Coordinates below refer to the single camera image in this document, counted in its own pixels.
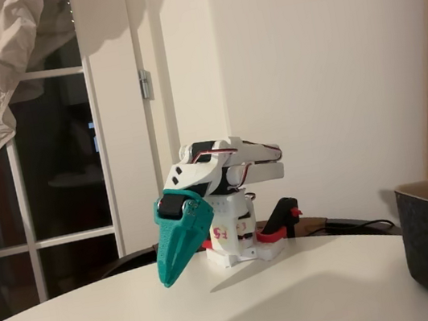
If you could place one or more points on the teal gripper black servo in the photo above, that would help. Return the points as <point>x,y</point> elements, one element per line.
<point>173,207</point>

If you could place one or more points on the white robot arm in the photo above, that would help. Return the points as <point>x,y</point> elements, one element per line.
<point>257,174</point>

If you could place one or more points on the metal door hinge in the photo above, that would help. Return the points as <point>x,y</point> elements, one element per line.
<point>145,83</point>

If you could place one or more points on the white glazed door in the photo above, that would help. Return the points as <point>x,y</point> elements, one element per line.
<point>101,145</point>

